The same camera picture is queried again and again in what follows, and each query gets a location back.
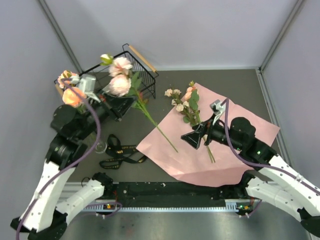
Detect grey slotted cable duct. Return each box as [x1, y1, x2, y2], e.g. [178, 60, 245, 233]
[82, 200, 254, 214]

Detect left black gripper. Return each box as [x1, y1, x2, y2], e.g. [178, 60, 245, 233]
[74, 87, 138, 141]

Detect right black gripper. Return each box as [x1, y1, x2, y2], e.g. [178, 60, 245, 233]
[181, 112, 243, 151]

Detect black ribbon gold lettering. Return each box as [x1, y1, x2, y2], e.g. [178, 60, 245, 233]
[99, 134, 148, 170]

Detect black wire basket wooden handles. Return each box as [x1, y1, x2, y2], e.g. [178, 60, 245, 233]
[54, 43, 160, 100]

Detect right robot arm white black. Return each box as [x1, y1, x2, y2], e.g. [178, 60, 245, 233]
[181, 117, 320, 237]

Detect clear glass vase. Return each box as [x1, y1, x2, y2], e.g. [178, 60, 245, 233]
[94, 140, 108, 154]

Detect pale pink peony stem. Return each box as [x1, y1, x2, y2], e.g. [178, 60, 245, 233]
[100, 54, 177, 151]

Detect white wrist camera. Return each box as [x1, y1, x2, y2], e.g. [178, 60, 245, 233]
[210, 99, 226, 125]
[70, 74, 101, 103]

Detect pink wrapping paper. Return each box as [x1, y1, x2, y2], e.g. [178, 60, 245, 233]
[137, 83, 280, 187]

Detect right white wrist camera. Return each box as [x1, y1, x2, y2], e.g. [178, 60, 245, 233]
[210, 99, 226, 125]

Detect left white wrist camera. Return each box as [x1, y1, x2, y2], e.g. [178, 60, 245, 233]
[70, 74, 101, 103]

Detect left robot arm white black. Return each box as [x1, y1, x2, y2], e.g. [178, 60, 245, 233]
[10, 95, 137, 240]

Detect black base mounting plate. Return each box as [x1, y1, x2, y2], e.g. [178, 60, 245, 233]
[113, 182, 245, 200]

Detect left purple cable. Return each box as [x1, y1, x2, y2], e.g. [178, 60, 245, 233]
[15, 77, 123, 240]

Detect small pink rose sprig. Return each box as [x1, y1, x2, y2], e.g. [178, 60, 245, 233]
[164, 87, 199, 127]

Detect peach rose flower stem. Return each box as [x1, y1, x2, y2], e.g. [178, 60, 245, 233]
[57, 69, 97, 143]

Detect eucalyptus pink flower sprig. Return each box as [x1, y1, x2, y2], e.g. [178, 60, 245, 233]
[184, 80, 216, 164]

